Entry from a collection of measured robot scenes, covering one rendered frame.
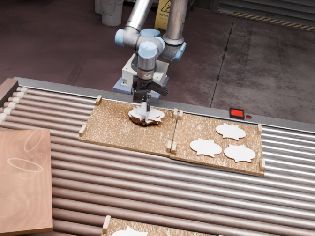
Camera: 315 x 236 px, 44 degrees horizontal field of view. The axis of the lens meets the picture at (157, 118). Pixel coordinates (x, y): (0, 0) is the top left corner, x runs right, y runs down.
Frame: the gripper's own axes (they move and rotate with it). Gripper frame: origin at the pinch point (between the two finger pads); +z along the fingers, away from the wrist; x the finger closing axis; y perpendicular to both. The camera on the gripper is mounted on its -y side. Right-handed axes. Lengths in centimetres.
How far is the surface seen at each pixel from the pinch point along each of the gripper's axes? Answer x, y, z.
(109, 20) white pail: -350, -16, 91
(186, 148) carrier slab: 21.6, -15.7, 4.5
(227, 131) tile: 10.9, -38.4, 3.5
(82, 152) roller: 19.6, 29.8, 6.7
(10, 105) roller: -17, 63, 6
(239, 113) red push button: -6, -52, 5
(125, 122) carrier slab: 0.9, 9.2, 4.5
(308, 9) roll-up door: -365, -313, 66
